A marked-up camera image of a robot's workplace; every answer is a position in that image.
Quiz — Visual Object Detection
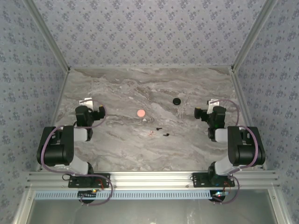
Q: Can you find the small black controller board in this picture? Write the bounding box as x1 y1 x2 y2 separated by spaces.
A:
78 189 99 199
210 190 228 202

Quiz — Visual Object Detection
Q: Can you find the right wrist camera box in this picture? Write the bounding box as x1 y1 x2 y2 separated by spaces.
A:
206 98 220 114

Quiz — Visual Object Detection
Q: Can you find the aluminium table side rail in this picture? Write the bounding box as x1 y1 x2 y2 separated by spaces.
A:
230 70 267 170
36 70 71 172

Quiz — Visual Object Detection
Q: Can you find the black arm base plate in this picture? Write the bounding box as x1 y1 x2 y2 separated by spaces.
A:
68 173 111 189
192 172 235 189

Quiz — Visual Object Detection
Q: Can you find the aluminium frame cross rail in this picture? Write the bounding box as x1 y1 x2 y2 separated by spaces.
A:
25 171 280 189

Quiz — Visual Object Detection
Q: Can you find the aluminium frame corner post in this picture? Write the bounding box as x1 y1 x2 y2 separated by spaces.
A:
23 0 71 73
230 0 278 71

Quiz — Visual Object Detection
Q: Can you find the white slotted cable duct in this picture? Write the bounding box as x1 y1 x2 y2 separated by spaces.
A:
34 189 231 201

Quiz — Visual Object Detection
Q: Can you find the aluminium lower frame leg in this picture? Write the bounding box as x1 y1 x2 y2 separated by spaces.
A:
267 188 292 224
13 189 36 224

